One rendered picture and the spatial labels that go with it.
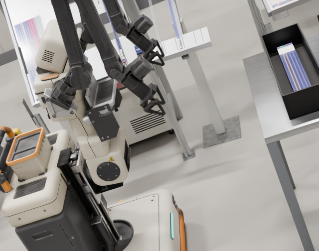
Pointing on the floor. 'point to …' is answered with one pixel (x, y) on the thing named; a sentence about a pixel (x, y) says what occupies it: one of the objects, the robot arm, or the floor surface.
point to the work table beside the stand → (284, 121)
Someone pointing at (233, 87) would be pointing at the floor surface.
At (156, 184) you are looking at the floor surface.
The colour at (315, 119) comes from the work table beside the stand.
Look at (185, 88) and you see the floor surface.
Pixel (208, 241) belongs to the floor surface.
